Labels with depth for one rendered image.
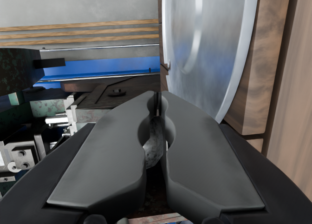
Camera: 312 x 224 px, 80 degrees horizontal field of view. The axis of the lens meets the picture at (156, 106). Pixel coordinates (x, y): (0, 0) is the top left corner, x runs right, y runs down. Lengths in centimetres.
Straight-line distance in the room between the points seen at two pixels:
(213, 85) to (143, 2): 196
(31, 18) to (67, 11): 34
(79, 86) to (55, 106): 17
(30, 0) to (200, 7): 214
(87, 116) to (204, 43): 52
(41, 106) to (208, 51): 112
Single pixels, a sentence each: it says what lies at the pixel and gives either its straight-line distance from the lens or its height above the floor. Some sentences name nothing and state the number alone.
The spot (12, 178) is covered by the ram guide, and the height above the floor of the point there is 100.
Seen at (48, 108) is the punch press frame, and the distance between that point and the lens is 122.
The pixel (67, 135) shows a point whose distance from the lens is 99.
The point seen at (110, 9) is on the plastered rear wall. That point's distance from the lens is 209.
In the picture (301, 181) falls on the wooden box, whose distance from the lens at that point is 20.
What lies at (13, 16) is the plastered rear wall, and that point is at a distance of 234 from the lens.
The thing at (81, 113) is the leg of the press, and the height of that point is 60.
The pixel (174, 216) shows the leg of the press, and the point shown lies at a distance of 91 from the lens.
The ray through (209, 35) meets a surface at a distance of 18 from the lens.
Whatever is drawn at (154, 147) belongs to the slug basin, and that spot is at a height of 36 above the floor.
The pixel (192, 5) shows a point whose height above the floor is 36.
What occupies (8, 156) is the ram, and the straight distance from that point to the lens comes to 110.
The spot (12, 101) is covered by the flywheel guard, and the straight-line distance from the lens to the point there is 120.
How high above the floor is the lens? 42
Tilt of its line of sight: 6 degrees down
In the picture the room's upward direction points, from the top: 95 degrees counter-clockwise
